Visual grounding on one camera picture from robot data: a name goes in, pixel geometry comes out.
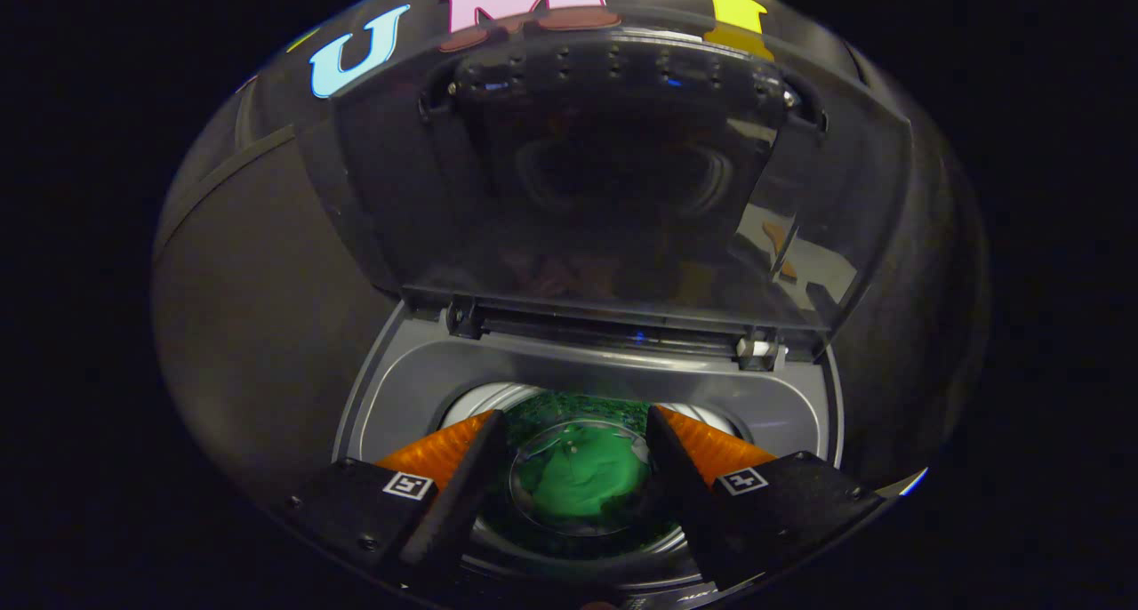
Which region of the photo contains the green polo shirt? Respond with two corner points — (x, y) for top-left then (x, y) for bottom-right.
(498, 392), (678, 549)

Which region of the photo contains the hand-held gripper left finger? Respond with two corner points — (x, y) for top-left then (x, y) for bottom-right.
(284, 408), (509, 584)

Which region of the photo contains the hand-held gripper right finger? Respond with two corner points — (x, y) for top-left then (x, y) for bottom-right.
(645, 404), (886, 590)

